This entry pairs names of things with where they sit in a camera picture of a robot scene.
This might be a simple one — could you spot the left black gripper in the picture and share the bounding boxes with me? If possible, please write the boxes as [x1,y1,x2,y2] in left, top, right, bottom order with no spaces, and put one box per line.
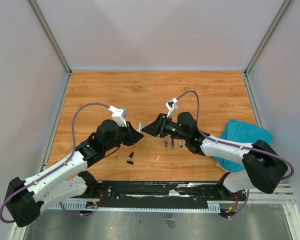
[104,120,144,152]

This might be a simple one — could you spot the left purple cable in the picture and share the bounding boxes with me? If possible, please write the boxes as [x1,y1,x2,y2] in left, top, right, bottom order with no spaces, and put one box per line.
[0,102,111,223]

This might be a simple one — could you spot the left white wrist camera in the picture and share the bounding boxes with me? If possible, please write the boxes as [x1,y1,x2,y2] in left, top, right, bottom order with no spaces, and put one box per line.
[108,105,128,127]

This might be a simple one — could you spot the dark purple pen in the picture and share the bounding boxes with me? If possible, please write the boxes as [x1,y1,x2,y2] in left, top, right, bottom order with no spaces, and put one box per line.
[164,135,168,147]

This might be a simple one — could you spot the grey slotted cable duct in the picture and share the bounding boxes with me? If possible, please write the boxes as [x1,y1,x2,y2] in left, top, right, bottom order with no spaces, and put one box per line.
[48,200,221,214]

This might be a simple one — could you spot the right aluminium frame post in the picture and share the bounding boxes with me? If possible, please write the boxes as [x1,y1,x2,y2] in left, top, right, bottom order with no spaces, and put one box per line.
[243,0,295,76]

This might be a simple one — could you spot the teal cloth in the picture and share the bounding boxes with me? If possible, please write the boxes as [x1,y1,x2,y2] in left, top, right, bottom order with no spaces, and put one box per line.
[216,118,274,174]

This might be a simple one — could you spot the left aluminium frame post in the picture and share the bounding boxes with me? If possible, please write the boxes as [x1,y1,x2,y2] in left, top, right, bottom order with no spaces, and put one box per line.
[26,0,73,76]

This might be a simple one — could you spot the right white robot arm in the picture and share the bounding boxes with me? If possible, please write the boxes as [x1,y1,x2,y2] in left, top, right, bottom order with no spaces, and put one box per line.
[141,112,288,200]

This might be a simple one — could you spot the white pen black tip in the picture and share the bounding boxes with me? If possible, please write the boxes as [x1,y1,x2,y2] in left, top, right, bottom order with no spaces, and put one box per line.
[178,139,183,148]

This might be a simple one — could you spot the aluminium frame post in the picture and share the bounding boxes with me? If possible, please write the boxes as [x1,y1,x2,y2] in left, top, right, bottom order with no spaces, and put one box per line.
[243,0,295,76]
[26,0,73,76]

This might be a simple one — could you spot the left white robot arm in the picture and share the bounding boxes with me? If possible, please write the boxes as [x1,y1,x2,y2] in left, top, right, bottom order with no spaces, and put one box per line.
[1,119,144,228]

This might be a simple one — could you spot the white pen black end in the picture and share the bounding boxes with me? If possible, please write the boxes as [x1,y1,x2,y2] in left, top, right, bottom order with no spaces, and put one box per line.
[138,121,142,133]

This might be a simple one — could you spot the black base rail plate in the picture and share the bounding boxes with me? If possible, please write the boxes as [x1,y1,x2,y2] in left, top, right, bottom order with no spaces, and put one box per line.
[94,181,246,207]

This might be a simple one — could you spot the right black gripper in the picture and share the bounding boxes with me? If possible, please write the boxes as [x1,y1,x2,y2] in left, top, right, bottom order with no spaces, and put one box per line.
[141,113,188,141]

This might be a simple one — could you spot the small black pen cap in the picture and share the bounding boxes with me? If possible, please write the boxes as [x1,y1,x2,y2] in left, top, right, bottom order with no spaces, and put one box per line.
[126,160,134,165]

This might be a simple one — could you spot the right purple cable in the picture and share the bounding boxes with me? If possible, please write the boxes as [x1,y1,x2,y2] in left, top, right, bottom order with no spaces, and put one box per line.
[174,90,295,221]

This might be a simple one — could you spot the purple cable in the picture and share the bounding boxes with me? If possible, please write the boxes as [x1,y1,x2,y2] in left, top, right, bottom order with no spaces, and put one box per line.
[0,102,111,223]
[174,90,295,221]

